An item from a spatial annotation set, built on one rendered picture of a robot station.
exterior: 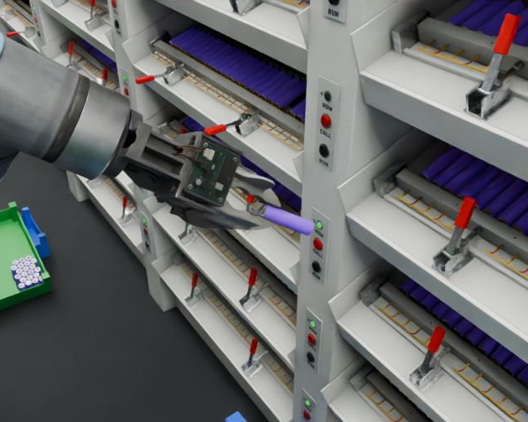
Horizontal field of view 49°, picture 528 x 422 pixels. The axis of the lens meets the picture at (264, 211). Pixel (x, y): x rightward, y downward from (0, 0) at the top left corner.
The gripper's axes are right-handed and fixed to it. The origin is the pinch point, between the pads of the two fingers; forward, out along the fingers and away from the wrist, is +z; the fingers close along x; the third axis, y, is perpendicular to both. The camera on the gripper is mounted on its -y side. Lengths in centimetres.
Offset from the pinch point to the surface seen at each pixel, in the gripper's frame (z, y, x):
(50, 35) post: -18, -133, 45
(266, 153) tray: 7.9, -19.3, 11.8
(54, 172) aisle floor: 7, -183, 10
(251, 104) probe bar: 5.8, -26.7, 20.3
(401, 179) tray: 16.0, 3.2, 10.7
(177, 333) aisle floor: 37, -88, -26
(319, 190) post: 10.9, -6.4, 6.9
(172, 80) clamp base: -2, -49, 24
